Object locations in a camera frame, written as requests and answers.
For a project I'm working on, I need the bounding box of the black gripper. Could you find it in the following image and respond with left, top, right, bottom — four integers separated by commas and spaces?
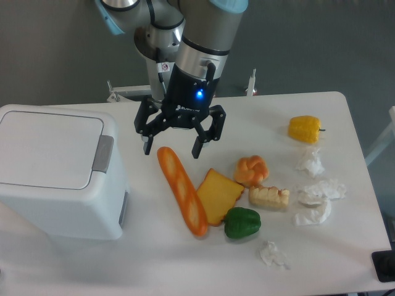
134, 62, 226, 158

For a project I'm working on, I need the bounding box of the white trash can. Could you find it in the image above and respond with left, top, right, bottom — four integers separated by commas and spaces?
1, 105, 129, 240

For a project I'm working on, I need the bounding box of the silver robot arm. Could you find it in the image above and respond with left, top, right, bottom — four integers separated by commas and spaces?
96, 1, 248, 158

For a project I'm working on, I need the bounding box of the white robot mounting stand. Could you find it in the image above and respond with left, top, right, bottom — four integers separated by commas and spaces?
106, 58, 259, 104

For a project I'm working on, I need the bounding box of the orange toy baguette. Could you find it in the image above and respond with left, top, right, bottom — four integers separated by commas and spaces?
157, 147, 208, 237

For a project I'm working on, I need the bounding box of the yellow toy toast slice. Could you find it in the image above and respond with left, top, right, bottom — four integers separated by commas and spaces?
197, 168, 244, 226

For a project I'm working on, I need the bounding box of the orange braided toy bun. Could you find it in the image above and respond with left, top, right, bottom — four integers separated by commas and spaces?
233, 155, 270, 188

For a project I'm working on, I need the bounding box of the beige toy bread loaf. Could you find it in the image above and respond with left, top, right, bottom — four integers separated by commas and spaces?
248, 185, 290, 209

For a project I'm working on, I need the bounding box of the yellow toy bell pepper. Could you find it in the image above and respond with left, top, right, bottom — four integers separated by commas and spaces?
288, 115, 325, 144

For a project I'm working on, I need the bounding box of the green toy bell pepper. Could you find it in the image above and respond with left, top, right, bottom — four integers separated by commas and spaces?
223, 207, 261, 239

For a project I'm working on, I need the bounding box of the crumpled white tissue upper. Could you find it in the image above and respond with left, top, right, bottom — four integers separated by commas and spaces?
295, 147, 325, 178

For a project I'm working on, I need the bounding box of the crumpled white tissue middle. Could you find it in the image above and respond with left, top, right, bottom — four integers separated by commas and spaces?
297, 179, 347, 206

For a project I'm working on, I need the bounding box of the small crumpled white tissue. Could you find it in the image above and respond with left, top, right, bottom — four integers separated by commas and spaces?
259, 240, 290, 269

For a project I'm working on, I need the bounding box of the crumpled white tissue lower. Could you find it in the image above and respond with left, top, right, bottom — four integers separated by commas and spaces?
293, 199, 331, 226

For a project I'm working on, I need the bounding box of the black device at edge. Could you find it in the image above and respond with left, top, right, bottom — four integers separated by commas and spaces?
372, 250, 394, 282

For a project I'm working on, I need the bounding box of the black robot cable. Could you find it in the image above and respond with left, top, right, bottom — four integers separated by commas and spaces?
156, 47, 169, 93

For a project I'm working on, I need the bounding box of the white frame at right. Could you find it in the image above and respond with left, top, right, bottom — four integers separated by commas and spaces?
365, 106, 394, 167

